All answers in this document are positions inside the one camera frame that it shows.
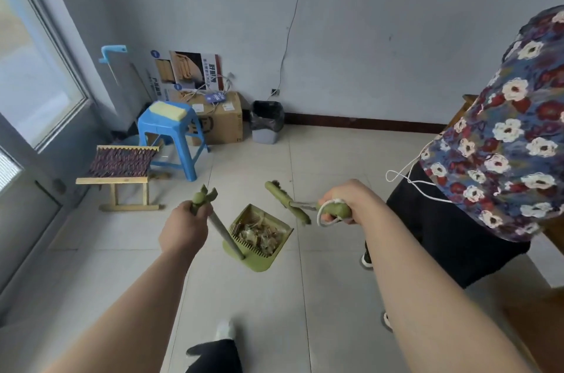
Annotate brown wooden furniture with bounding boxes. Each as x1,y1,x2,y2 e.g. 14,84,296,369
445,94,564,373

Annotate tangled white cables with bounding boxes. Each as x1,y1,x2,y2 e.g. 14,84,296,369
180,73,234,116

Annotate person's left hand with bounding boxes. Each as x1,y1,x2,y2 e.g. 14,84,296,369
158,200,213,254

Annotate woven wooden folding stool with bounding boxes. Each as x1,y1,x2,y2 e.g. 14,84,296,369
75,145,170,212

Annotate green broom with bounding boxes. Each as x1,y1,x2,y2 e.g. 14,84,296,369
264,180,354,228

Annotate blue plastic frame piece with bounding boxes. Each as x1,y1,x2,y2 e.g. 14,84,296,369
98,45,129,87

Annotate person's left forearm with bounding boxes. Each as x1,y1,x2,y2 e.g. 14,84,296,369
43,244,208,373

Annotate person's right hand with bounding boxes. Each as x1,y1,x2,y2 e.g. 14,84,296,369
318,179,384,226

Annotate fixed glass window panel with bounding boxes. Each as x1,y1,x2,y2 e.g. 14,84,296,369
0,0,89,153

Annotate low blue plastic stool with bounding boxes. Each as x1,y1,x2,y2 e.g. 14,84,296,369
137,100,210,182

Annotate person's left white shoe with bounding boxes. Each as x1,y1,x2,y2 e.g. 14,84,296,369
214,320,237,341

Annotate aluminium screen door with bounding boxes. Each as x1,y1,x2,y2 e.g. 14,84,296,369
0,112,98,312

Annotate person's right forearm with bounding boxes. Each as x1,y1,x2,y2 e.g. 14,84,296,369
365,205,536,373

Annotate green dustpan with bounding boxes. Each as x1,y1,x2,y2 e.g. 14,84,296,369
190,184,295,273

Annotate grey tiled floor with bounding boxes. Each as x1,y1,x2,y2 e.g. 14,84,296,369
0,121,564,373

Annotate yellow sponge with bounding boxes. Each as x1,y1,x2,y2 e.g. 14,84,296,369
149,100,188,122

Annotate small grey trash bin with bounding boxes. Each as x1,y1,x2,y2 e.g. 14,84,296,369
250,100,285,145

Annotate person's black trousers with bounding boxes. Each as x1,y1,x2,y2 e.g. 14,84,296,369
184,338,243,373

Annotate thin white earphone cable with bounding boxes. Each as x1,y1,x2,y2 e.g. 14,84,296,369
385,139,455,204

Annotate white printed poster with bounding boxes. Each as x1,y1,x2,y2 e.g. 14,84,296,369
149,50,224,103

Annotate cardboard box black print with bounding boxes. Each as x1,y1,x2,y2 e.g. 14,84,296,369
167,89,244,147

